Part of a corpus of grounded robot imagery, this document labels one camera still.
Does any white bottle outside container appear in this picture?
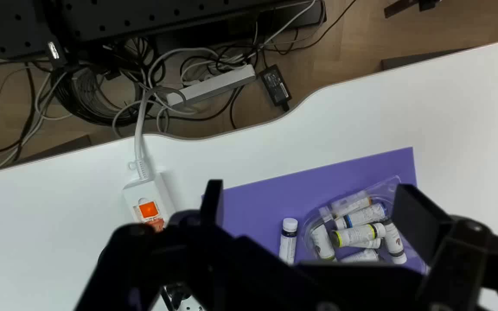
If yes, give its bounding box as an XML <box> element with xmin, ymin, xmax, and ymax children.
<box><xmin>279</xmin><ymin>217</ymin><xmax>300</xmax><ymax>264</ymax></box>

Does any clear plastic container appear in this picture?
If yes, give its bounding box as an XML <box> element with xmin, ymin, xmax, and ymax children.
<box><xmin>296</xmin><ymin>176</ymin><xmax>422</xmax><ymax>267</ymax></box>

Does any white bottle blue band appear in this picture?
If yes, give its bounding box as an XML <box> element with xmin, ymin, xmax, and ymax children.
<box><xmin>334</xmin><ymin>203</ymin><xmax>386</xmax><ymax>229</ymax></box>

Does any white power strip on table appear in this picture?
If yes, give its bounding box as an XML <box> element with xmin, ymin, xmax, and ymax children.
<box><xmin>123</xmin><ymin>165</ymin><xmax>177</xmax><ymax>231</ymax></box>

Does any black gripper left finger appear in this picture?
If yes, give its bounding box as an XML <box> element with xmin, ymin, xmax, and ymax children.
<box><xmin>201</xmin><ymin>179</ymin><xmax>223</xmax><ymax>224</ymax></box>

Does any black power adapter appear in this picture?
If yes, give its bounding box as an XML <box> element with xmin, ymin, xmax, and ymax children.
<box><xmin>262</xmin><ymin>65</ymin><xmax>291</xmax><ymax>112</ymax></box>

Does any white power strip on floor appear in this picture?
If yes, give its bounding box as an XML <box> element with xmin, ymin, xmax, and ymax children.
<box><xmin>166</xmin><ymin>64</ymin><xmax>256</xmax><ymax>105</ymax></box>

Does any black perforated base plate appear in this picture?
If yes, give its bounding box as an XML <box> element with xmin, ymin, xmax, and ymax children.
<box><xmin>0</xmin><ymin>0</ymin><xmax>312</xmax><ymax>60</ymax></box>

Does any white power strip cable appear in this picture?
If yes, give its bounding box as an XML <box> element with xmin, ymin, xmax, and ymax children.
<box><xmin>132</xmin><ymin>84</ymin><xmax>153</xmax><ymax>179</ymax></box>

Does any purple paper mat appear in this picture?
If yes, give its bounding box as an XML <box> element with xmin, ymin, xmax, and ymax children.
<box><xmin>222</xmin><ymin>148</ymin><xmax>417</xmax><ymax>255</ymax></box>

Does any white bottle yellow band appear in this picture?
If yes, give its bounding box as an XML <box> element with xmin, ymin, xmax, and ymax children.
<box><xmin>334</xmin><ymin>222</ymin><xmax>386</xmax><ymax>247</ymax></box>

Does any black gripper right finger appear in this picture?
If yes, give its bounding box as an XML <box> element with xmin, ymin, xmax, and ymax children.
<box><xmin>391</xmin><ymin>183</ymin><xmax>453</xmax><ymax>264</ymax></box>

